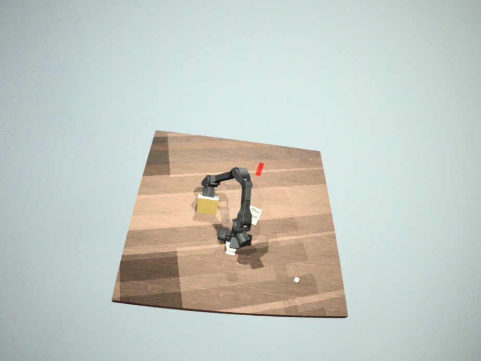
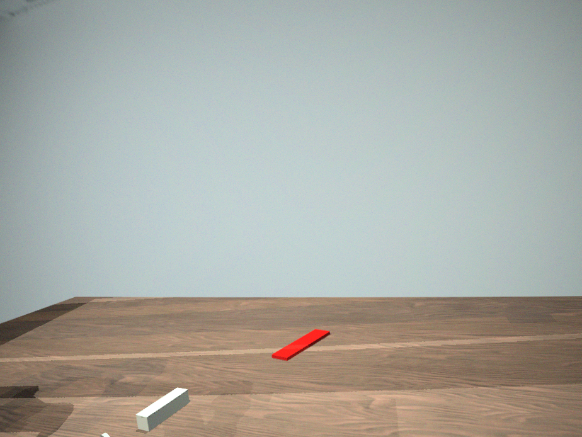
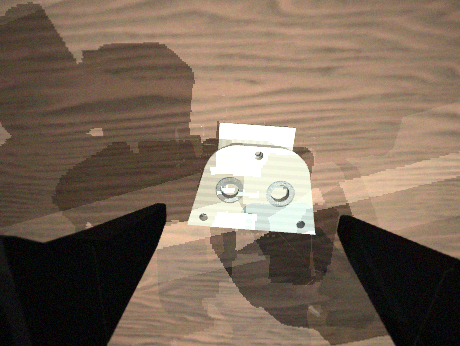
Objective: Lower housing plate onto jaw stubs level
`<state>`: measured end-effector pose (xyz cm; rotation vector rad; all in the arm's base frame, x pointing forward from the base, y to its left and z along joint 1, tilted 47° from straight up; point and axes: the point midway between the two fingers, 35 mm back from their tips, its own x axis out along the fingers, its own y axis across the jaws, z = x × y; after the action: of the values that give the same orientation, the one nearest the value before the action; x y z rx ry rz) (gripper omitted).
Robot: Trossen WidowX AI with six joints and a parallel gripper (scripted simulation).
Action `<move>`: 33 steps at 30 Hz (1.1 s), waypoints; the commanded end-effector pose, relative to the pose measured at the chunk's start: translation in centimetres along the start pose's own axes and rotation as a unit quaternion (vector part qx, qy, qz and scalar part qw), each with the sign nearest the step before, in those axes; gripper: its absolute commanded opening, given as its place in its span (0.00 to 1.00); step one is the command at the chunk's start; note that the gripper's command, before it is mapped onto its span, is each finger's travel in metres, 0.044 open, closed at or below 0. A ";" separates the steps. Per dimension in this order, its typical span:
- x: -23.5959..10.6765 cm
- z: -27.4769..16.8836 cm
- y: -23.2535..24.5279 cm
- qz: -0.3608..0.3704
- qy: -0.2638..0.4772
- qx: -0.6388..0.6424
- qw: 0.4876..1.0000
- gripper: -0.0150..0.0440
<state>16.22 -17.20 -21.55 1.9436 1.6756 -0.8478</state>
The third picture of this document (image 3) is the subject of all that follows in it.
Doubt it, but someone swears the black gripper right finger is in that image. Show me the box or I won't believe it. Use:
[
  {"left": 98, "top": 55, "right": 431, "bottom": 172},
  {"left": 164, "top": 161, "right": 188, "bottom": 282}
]
[{"left": 337, "top": 215, "right": 460, "bottom": 346}]

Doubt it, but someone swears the white metal plate with two round holes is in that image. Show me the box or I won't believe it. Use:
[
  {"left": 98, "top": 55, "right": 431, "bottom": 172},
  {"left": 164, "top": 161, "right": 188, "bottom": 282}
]
[{"left": 187, "top": 143, "right": 315, "bottom": 234}]

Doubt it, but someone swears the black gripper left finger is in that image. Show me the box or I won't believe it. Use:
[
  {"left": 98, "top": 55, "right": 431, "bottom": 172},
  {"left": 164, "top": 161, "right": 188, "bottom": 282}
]
[{"left": 0, "top": 203, "right": 166, "bottom": 346}]

